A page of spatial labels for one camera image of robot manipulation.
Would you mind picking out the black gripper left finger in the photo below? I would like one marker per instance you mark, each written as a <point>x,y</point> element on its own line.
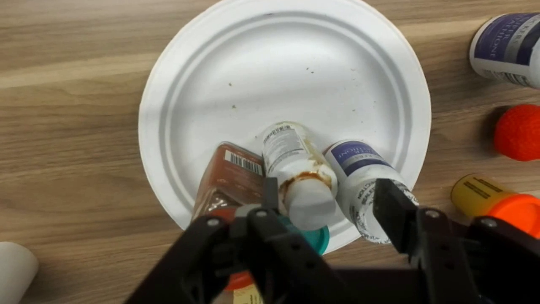
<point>253,259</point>

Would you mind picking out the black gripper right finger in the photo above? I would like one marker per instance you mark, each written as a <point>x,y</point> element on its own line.
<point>449,259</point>

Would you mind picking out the small tub teal lid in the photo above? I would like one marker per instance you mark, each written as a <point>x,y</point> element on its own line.
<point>314,238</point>

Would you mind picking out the brown spice jar red lid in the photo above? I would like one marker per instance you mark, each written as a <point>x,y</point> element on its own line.
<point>228,174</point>

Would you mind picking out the white stained-lid pill bottle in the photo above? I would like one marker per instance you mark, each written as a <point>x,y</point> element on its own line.
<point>287,152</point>

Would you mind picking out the white paper plate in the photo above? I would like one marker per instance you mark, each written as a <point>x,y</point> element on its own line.
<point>253,73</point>

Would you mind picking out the yellow tub orange lid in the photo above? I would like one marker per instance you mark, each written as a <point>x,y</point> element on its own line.
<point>478,194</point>

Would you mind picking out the red-orange ball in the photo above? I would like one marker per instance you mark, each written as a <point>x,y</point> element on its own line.
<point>520,132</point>

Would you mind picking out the white paper cup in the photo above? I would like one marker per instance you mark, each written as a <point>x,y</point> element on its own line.
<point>14,270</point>

